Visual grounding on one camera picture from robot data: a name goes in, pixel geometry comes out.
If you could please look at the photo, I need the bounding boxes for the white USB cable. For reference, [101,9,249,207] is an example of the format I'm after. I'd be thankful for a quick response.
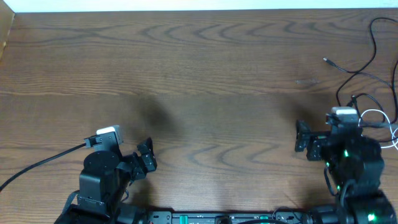
[357,108,398,149]

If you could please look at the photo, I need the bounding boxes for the long black USB cable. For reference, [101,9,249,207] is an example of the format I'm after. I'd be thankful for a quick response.
[322,16,398,144]

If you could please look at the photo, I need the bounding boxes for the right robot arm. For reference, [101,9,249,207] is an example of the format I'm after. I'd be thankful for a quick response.
[295,121,397,224]

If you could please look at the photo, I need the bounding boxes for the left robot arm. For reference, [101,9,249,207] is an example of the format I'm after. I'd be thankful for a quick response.
[55,138,157,224]

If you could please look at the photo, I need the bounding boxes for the cardboard panel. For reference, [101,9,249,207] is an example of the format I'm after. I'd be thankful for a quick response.
[0,0,15,57]

